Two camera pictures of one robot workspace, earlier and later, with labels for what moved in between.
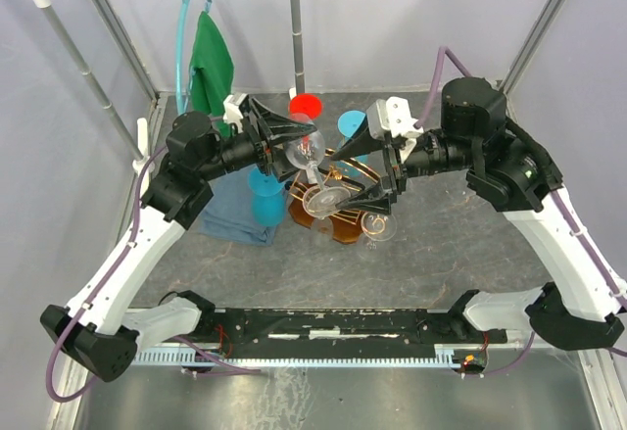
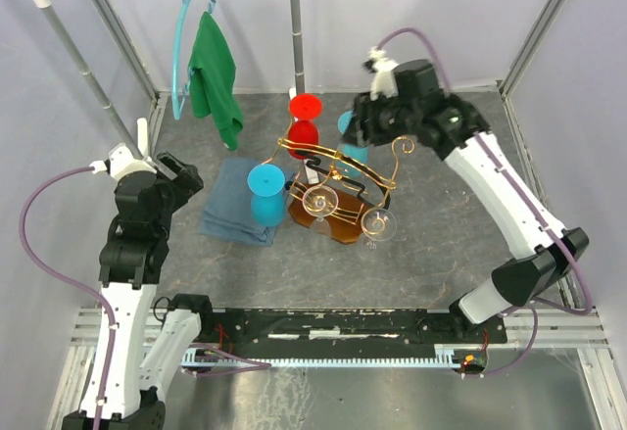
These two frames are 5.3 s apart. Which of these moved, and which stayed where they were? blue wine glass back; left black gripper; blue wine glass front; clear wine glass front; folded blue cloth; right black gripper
Moved: left black gripper; right black gripper
Stayed: blue wine glass back; clear wine glass front; blue wine glass front; folded blue cloth
